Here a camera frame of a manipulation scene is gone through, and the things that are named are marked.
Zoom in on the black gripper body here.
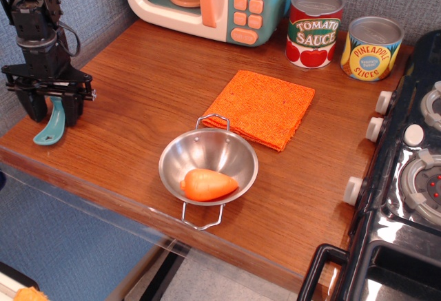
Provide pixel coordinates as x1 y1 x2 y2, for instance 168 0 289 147
1 35 96 101

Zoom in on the blue dish brush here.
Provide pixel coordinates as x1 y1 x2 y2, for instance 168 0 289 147
33 96 65 146

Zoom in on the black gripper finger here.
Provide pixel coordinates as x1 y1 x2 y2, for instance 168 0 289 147
62 93 83 127
16 90 48 123

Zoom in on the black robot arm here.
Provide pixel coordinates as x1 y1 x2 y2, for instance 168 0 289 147
1 0 96 127

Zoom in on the pineapple slices can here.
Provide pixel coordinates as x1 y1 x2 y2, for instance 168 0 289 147
340 16 404 82

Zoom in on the orange plastic carrot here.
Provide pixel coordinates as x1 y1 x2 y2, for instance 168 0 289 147
180 169 238 202

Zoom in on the tomato sauce can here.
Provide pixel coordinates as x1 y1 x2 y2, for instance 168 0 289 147
285 0 345 69

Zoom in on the toy microwave oven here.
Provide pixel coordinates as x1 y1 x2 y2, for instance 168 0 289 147
127 0 290 47

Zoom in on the orange folded towel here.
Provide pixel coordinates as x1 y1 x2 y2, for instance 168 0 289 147
203 70 315 152

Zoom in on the black toy stove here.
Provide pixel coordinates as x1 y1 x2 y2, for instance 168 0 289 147
298 30 440 300

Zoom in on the orange plush object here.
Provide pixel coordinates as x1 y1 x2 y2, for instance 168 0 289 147
13 287 49 301

